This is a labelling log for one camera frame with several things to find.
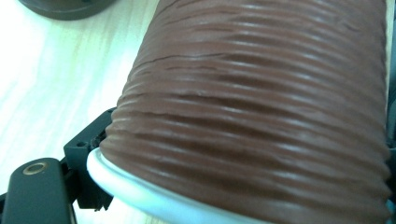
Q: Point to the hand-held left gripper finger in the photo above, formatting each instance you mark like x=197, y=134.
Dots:
x=81, y=152

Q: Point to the dark double cup holder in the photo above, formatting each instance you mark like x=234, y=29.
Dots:
x=62, y=8

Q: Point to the brown ripple paper cup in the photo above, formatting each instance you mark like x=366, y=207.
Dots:
x=249, y=109

